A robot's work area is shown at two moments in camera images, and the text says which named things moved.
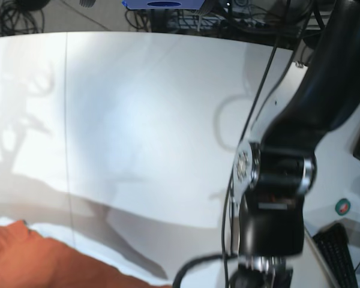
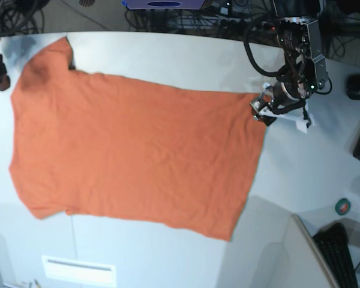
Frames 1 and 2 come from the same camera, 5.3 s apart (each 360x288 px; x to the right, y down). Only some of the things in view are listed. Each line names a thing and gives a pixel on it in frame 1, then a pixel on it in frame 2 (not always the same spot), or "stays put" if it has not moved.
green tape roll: [342, 206] stays put
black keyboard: [333, 240] stays put
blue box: [162, 5] stays put
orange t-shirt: [19, 258] → [180, 158]
